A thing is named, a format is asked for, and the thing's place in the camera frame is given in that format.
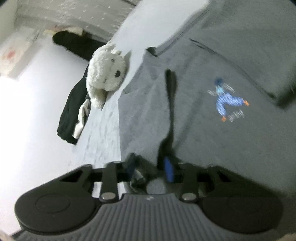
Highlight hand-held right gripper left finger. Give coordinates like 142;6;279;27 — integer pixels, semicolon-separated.
59;152;139;203

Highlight grey star-print curtain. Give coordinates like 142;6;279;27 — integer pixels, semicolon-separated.
16;0;144;44

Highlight black garment lying flat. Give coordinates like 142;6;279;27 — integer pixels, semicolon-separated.
57;67;93;145

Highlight grey t-shirt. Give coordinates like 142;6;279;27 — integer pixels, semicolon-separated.
118;0;296;232

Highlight white wall poster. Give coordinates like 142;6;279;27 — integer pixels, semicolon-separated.
0;35;37;78

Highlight white crumpled cloth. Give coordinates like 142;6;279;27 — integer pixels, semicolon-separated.
73;99;91;139

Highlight white plush dog toy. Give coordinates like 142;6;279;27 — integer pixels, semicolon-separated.
85;43;129;109

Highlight beige hanging garment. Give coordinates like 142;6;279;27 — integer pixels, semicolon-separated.
45;27;85;36

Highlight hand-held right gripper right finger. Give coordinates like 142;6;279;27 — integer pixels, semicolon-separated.
163;156;241;204

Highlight black hanging garment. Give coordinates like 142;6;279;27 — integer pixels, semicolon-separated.
52;31;109;62

